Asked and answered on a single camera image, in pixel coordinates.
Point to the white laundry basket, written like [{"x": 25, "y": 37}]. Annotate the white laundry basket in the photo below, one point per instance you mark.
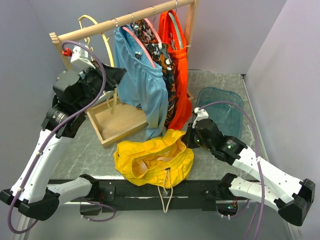
[{"x": 105, "y": 96}]

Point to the pink hanger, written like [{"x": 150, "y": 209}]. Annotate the pink hanger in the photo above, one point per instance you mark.
[{"x": 142, "y": 45}]

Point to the floral patterned shorts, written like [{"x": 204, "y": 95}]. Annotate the floral patterned shorts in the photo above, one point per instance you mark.
[{"x": 159, "y": 52}]

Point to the yellow shorts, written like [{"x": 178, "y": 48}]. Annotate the yellow shorts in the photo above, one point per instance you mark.
[{"x": 163, "y": 161}]

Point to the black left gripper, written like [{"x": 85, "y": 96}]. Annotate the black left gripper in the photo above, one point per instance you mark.
[{"x": 114, "y": 76}]

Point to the grey green hanger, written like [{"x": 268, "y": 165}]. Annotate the grey green hanger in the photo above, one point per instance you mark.
[{"x": 176, "y": 29}]

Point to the orange shorts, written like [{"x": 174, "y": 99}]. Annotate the orange shorts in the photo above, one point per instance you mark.
[{"x": 183, "y": 107}]

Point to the wooden clothes rack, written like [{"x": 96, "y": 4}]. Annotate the wooden clothes rack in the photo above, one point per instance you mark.
[{"x": 112, "y": 120}]

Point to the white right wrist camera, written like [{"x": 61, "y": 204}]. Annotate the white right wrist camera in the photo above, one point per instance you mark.
[{"x": 200, "y": 114}]

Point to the teal plastic tray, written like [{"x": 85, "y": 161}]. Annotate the teal plastic tray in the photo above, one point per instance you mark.
[{"x": 228, "y": 118}]

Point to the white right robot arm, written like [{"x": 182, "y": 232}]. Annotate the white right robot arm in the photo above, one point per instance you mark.
[{"x": 290, "y": 196}]

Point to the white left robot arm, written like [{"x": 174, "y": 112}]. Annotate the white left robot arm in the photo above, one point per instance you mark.
[{"x": 73, "y": 93}]

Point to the yellow wooden hanger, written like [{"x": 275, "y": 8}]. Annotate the yellow wooden hanger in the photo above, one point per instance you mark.
[{"x": 110, "y": 56}]

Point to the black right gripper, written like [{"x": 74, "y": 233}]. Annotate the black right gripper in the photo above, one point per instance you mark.
[{"x": 187, "y": 138}]

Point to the light blue shorts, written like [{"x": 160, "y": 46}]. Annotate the light blue shorts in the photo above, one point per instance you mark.
[{"x": 143, "y": 85}]

